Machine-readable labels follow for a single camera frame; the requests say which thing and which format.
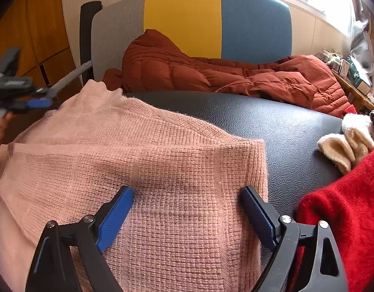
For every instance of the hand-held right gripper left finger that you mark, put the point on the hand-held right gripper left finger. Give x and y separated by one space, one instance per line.
112 223

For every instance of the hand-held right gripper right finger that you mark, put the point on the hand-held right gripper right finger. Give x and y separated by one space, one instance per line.
260 222

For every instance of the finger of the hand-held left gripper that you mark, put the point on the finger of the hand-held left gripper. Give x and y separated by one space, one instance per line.
38 103
44 92

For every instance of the pink knit sweater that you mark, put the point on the pink knit sweater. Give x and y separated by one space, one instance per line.
174 173

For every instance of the red knit sweater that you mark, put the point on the red knit sweater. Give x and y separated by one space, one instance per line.
351 203

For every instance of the wooden wardrobe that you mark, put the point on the wooden wardrobe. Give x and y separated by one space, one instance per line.
44 21

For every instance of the cream knit garment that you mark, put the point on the cream knit garment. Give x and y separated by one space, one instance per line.
342 149

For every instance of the rust quilted jacket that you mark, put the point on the rust quilted jacket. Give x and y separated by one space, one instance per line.
205 76

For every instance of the wooden desk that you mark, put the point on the wooden desk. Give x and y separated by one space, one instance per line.
357 92

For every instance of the green box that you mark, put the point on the green box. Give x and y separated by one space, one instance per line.
358 76

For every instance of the cluster of small jars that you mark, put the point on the cluster of small jars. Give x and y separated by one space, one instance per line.
336 60

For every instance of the grey yellow blue sofa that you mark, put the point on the grey yellow blue sofa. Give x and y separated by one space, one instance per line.
254 30

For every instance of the silver plastic bag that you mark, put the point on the silver plastic bag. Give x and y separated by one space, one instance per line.
361 36

